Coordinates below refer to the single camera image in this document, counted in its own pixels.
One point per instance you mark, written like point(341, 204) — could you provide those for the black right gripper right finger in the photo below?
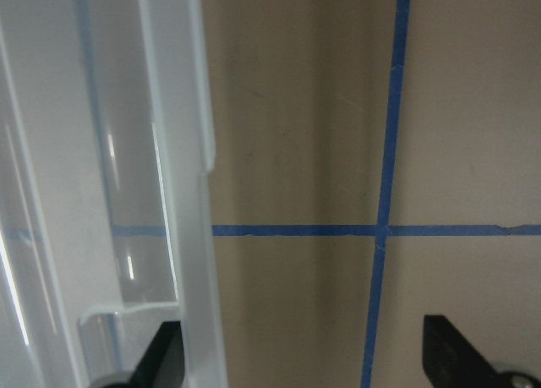
point(450, 360)

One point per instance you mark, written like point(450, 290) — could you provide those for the clear plastic box lid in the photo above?
point(107, 144)

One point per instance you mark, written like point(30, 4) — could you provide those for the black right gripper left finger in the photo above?
point(163, 363)

